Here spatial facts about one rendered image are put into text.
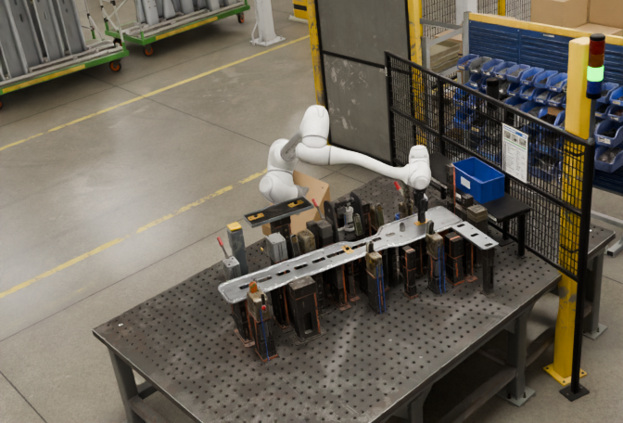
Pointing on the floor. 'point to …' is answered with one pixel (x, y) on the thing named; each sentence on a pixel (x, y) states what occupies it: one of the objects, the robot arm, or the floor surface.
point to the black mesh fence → (504, 174)
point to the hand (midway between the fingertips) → (421, 215)
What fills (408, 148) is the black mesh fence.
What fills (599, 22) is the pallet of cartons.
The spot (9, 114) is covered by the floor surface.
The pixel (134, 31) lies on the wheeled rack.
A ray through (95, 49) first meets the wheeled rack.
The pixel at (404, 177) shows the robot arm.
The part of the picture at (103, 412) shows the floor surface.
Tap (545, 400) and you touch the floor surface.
